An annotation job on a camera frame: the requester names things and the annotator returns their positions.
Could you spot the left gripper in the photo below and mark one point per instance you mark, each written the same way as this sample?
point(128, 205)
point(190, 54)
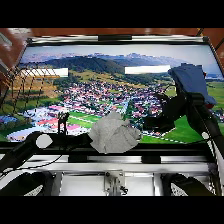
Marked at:
point(80, 140)

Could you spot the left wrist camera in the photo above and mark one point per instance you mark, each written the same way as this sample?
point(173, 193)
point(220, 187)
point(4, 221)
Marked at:
point(62, 121)

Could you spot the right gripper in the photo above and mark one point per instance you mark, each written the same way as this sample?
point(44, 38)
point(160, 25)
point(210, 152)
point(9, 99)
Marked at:
point(160, 123)

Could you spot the blue garment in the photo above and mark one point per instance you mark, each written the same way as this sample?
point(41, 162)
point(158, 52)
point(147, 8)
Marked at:
point(190, 80)

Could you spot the grey T-shirt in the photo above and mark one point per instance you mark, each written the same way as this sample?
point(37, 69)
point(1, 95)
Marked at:
point(113, 135)

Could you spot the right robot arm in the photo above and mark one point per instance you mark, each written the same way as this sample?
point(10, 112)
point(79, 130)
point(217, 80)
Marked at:
point(200, 116)

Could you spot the red garment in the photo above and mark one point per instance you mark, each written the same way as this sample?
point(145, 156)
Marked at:
point(209, 106)

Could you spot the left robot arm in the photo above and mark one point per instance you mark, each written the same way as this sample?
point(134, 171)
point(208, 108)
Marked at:
point(23, 150)

